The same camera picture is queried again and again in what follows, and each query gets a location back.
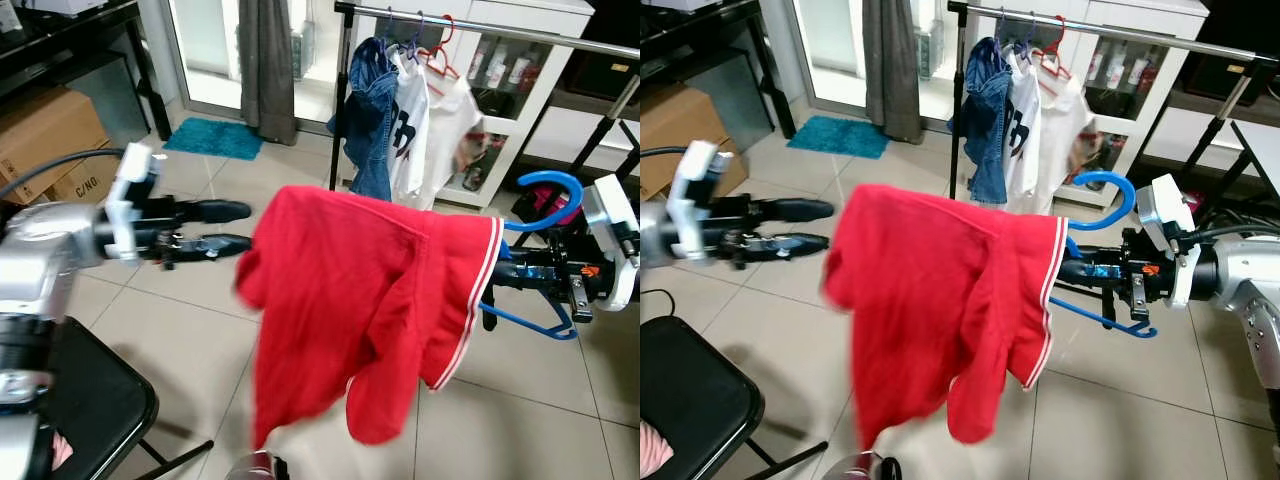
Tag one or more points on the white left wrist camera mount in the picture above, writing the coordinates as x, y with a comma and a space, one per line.
130, 175
695, 175

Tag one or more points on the large plain cardboard box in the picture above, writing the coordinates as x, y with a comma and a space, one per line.
40, 130
680, 125

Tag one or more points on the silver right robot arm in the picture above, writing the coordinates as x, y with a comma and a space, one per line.
1245, 275

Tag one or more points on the pink canister vacuum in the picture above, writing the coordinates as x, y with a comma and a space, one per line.
560, 210

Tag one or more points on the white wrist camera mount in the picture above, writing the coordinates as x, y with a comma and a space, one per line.
1165, 210
130, 175
695, 175
610, 210

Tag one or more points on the red shorts white trim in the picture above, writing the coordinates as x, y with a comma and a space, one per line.
930, 290
350, 290

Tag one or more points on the black speaker box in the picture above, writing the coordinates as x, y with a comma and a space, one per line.
1205, 75
600, 75

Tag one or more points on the white framed glass door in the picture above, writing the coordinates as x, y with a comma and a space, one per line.
830, 50
205, 50

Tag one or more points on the purple clothes hanger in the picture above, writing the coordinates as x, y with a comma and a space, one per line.
1027, 40
412, 40

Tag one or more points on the metal clothes rack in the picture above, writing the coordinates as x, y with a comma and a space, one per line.
1150, 38
520, 36

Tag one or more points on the grey curtain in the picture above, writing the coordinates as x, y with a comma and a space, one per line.
892, 70
265, 70

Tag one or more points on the pink striped cloth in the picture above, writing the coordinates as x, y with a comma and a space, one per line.
62, 452
655, 450

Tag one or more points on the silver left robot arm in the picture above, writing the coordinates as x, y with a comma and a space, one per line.
655, 245
40, 260

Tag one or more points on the teal floor mat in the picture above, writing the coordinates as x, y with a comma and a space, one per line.
840, 138
215, 138

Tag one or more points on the red clothes hanger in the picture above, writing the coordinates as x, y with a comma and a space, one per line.
1053, 62
440, 62

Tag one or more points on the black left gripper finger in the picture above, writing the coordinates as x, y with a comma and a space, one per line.
790, 247
215, 211
800, 210
210, 247

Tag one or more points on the white patterned garment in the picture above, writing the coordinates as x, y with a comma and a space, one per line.
1060, 130
450, 130

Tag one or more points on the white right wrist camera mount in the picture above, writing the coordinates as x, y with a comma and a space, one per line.
610, 210
1165, 210

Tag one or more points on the black folding chair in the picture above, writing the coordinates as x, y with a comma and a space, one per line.
700, 400
100, 400

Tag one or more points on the black desk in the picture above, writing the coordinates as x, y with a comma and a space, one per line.
60, 30
700, 20

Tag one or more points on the white glass-door cabinet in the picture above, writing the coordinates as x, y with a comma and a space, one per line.
1170, 8
560, 8

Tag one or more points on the blue denim jeans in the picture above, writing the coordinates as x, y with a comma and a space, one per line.
370, 120
985, 120

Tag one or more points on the white work table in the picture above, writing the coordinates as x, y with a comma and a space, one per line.
1262, 150

